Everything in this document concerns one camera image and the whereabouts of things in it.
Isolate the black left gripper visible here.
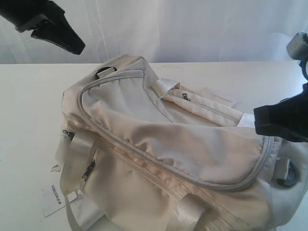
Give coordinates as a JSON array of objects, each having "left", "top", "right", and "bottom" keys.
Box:
[{"left": 0, "top": 0, "right": 85, "bottom": 55}]

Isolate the beige duffel bag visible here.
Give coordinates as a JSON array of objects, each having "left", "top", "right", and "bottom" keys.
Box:
[{"left": 56, "top": 55, "right": 308, "bottom": 231}]

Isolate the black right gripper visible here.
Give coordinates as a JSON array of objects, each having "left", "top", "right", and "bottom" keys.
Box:
[{"left": 254, "top": 56, "right": 308, "bottom": 142}]

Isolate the white paper brand tag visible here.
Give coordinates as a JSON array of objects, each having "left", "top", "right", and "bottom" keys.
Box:
[{"left": 40, "top": 180, "right": 65, "bottom": 218}]

